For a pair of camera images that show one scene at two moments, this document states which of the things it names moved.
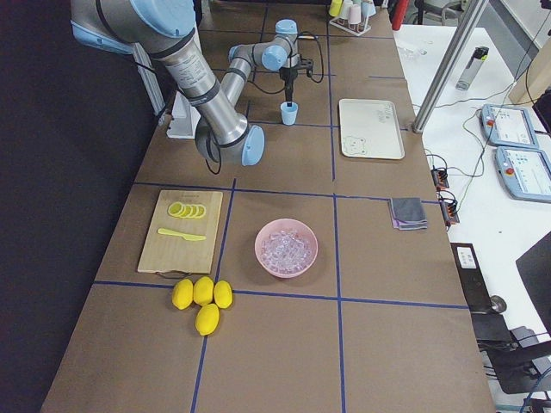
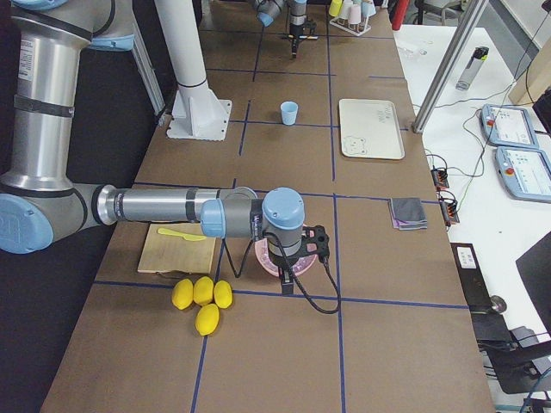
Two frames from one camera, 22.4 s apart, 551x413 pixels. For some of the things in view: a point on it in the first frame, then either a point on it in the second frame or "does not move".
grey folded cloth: x=408 y=213 does not move
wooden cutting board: x=180 y=231 does not move
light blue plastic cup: x=289 y=113 does not move
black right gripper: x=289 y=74 -> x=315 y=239
